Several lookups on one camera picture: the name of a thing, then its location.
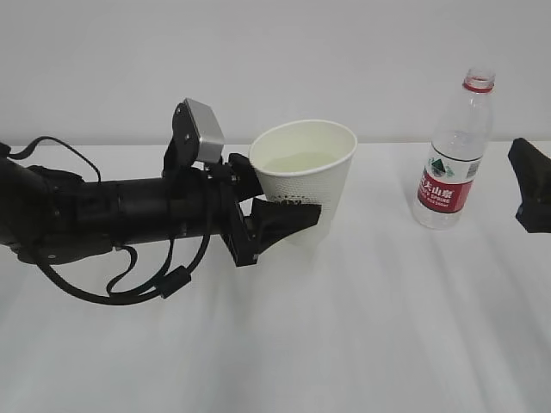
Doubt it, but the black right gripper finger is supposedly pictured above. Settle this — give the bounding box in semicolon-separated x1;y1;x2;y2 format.
508;138;550;233

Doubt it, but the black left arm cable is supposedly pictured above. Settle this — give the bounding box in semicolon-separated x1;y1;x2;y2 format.
8;136;212;305

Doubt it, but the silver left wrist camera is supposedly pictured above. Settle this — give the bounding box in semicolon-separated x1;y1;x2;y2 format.
163;98;225;177

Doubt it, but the white paper coffee cup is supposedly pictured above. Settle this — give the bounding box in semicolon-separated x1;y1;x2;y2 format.
249;120;358;248

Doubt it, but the Nongfu Spring water bottle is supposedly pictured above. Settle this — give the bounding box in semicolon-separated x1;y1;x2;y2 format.
412;67;495;230

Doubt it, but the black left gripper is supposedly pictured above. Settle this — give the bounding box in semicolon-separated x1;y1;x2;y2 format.
171;153;321;267

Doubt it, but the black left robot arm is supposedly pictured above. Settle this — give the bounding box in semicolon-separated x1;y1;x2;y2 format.
1;145;321;267

